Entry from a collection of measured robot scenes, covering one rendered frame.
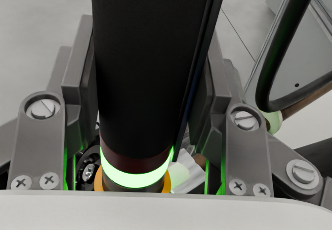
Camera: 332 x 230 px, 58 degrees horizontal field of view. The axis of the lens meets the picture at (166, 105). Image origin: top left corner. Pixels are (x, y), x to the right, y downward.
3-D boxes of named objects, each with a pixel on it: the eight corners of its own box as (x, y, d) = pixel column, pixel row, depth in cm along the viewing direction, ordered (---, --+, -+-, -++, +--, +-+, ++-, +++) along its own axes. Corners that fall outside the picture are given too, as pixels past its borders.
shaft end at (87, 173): (94, 160, 35) (91, 159, 35) (95, 173, 34) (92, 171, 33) (83, 171, 36) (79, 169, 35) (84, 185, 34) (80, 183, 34)
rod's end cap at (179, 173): (174, 169, 23) (178, 155, 21) (190, 190, 22) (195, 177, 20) (152, 183, 22) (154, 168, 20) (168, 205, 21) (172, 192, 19)
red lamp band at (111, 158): (146, 106, 16) (147, 89, 15) (186, 152, 14) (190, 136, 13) (87, 132, 14) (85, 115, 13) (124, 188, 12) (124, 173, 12)
